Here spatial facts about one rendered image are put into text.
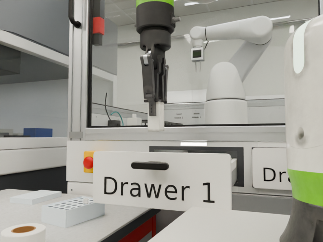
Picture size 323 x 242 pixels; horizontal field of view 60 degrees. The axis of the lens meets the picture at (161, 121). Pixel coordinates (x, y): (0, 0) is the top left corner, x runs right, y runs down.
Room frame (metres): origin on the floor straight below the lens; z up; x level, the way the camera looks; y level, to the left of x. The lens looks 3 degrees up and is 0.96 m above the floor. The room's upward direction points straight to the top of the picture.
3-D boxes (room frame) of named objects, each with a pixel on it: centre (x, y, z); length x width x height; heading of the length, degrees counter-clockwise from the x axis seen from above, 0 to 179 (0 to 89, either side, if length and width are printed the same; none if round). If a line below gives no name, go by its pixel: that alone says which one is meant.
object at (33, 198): (0.90, 0.40, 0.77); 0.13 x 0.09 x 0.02; 160
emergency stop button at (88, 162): (0.91, 0.23, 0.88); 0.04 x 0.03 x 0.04; 70
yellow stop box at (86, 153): (0.94, 0.22, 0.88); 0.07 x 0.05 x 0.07; 70
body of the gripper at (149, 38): (0.67, 0.01, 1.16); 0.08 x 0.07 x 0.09; 160
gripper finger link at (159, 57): (0.65, 0.02, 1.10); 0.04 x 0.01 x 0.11; 70
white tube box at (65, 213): (0.70, 0.21, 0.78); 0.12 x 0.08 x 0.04; 149
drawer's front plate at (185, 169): (0.57, 0.01, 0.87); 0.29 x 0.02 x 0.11; 70
